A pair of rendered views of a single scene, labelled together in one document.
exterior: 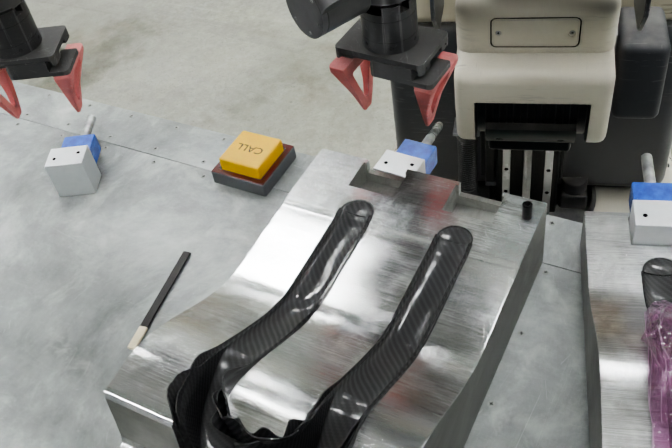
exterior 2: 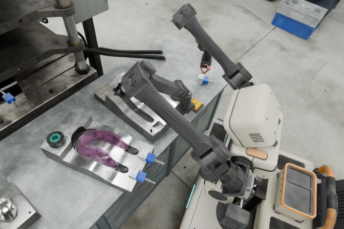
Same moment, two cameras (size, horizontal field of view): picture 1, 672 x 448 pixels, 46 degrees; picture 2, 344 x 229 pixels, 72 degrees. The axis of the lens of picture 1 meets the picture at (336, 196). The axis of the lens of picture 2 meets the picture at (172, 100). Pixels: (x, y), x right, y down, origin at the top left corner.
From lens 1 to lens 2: 1.18 m
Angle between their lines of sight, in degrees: 58
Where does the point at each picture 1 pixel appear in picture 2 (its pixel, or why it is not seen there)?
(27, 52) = (203, 59)
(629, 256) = (140, 148)
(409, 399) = (122, 103)
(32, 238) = (188, 75)
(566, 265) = not seen: hidden behind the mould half
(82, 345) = not seen: hidden behind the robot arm
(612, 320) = (126, 136)
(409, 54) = (177, 107)
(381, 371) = (129, 104)
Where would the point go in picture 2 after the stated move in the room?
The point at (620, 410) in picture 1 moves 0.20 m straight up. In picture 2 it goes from (110, 128) to (105, 105)
